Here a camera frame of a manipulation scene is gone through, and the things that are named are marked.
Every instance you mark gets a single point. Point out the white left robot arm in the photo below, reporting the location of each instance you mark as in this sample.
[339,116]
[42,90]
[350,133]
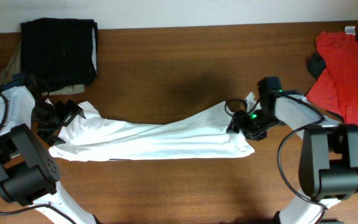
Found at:
[29,175]

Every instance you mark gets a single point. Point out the beige folded garment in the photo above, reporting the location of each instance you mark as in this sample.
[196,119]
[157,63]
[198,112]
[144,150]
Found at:
[14,66]

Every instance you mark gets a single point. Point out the dark garment under red shirt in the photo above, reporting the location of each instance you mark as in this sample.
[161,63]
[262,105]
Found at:
[316,65]

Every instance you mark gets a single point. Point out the white t-shirt with robot print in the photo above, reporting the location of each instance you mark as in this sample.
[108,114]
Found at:
[201,136]

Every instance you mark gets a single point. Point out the red t-shirt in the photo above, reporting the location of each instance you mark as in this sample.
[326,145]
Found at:
[336,89]

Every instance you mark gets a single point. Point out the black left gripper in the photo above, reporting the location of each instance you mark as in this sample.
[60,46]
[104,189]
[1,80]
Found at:
[70,110]

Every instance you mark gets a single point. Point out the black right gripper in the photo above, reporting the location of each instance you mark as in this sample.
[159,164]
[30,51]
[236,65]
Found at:
[240,120]

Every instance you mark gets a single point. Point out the black folded garment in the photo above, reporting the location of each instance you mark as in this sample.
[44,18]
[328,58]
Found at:
[60,52]

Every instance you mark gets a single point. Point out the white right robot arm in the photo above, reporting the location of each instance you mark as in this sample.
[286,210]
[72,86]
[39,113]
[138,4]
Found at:
[328,168]

